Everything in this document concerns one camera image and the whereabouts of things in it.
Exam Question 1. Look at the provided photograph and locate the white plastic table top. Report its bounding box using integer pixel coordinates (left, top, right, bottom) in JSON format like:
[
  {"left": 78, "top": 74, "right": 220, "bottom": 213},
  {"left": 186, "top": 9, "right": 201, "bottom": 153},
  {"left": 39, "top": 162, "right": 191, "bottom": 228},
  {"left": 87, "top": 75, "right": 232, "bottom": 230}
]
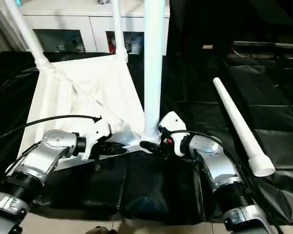
[{"left": 17, "top": 53, "right": 158, "bottom": 172}]

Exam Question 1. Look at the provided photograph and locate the white plastic table leg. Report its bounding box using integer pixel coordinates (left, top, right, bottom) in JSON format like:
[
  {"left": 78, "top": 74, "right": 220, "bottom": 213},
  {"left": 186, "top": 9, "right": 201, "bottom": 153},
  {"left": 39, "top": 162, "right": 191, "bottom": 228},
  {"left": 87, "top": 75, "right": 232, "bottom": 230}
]
[
  {"left": 4, "top": 0, "right": 52, "bottom": 72},
  {"left": 110, "top": 0, "right": 129, "bottom": 64},
  {"left": 212, "top": 77, "right": 276, "bottom": 177},
  {"left": 141, "top": 0, "right": 166, "bottom": 142}
]

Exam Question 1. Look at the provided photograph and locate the black plastic mat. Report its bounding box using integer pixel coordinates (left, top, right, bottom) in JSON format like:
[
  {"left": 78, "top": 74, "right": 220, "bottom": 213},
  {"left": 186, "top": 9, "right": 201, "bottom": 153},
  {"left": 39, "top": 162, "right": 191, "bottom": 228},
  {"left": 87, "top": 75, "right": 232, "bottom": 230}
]
[{"left": 0, "top": 46, "right": 293, "bottom": 227}]

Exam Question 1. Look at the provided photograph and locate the white glass-door cabinet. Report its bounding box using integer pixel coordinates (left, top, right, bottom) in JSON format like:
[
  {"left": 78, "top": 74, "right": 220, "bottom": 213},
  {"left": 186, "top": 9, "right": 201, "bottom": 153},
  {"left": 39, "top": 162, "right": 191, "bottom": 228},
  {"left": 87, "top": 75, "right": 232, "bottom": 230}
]
[{"left": 19, "top": 0, "right": 170, "bottom": 54}]

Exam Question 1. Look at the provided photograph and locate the grey curtain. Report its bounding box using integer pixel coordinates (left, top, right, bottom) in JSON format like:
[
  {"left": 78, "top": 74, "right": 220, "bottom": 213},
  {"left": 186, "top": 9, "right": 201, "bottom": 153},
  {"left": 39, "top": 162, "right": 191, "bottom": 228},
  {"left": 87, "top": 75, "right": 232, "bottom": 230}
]
[{"left": 0, "top": 0, "right": 28, "bottom": 55}]

